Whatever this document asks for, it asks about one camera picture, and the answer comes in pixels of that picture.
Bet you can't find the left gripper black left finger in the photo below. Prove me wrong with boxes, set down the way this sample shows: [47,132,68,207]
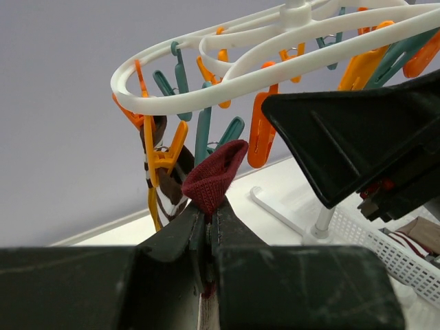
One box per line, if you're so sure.
[1,205,202,329]

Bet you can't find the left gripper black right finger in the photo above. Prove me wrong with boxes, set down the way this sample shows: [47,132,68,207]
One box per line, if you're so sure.
[212,201,406,329]

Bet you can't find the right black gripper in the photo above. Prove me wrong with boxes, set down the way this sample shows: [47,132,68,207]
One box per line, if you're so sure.
[262,71,439,222]

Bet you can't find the maroon white striped sock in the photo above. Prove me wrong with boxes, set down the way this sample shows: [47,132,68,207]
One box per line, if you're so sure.
[182,140,248,216]

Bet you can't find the yellow orange clothes peg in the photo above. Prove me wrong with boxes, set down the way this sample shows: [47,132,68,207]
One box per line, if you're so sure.
[144,115,188,188]

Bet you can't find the white round clip hanger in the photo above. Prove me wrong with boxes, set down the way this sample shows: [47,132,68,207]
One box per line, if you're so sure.
[110,1,439,115]

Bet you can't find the mustard brown striped sock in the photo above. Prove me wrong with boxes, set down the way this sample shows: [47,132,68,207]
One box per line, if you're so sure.
[140,115,168,188]

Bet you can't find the white clothes drying rack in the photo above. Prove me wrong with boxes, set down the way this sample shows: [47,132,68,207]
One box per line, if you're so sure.
[249,185,336,245]

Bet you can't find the beige sock in basket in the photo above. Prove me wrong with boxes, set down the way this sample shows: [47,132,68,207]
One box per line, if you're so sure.
[399,217,439,254]

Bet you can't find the white plastic laundry basket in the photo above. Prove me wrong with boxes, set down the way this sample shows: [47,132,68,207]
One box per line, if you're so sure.
[329,205,439,308]

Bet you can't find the teal clothes peg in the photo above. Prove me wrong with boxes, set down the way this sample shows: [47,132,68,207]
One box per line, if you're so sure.
[194,80,245,168]

